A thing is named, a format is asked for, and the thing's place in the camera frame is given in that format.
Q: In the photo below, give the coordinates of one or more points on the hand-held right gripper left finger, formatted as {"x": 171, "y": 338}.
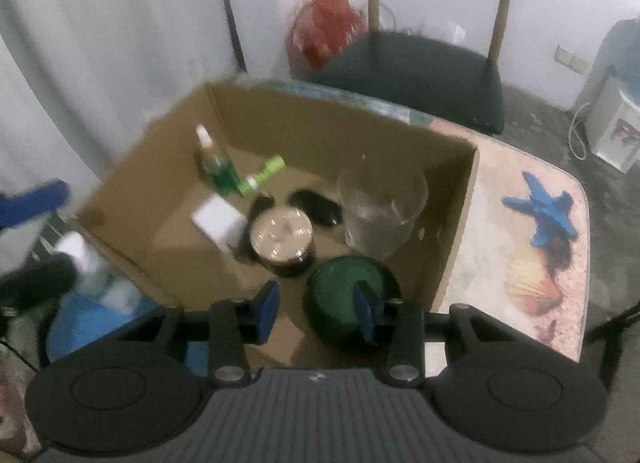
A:
{"x": 267, "y": 313}

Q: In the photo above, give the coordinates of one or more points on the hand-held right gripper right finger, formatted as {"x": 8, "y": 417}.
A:
{"x": 367, "y": 315}

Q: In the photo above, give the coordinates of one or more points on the white wall socket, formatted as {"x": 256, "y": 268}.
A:
{"x": 572, "y": 59}

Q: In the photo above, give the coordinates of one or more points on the white water dispenser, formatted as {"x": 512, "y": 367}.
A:
{"x": 615, "y": 128}

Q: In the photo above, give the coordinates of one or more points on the white charger plug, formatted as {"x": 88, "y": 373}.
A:
{"x": 220, "y": 220}

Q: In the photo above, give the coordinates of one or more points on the clear glass cup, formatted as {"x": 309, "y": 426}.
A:
{"x": 382, "y": 213}

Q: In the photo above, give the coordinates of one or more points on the green dropper bottle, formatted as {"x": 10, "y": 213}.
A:
{"x": 217, "y": 168}

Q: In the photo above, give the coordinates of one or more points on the red plastic bag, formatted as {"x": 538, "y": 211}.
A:
{"x": 325, "y": 28}

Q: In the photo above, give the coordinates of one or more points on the dark green round jar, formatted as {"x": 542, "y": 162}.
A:
{"x": 335, "y": 293}

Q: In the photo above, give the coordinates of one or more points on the black metal stand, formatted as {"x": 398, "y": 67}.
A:
{"x": 612, "y": 333}

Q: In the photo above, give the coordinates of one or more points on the white curtain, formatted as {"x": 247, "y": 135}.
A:
{"x": 125, "y": 43}

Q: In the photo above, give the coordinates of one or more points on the black jar with gold lid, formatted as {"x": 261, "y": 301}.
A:
{"x": 282, "y": 238}

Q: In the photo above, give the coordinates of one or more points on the black oval case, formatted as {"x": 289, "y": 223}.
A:
{"x": 317, "y": 207}

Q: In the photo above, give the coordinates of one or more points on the beach print table mat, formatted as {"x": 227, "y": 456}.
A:
{"x": 525, "y": 263}

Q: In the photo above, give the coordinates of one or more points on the green lighter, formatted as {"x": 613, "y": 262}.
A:
{"x": 262, "y": 174}

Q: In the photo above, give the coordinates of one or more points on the white bottle with green label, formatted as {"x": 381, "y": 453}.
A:
{"x": 100, "y": 268}

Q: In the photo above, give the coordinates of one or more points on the wooden chair with black seat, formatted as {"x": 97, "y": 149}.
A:
{"x": 410, "y": 73}

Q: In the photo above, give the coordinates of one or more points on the brown cardboard box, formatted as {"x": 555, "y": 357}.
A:
{"x": 350, "y": 143}

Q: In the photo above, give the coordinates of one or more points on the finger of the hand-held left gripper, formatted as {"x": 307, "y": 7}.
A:
{"x": 35, "y": 203}
{"x": 35, "y": 280}

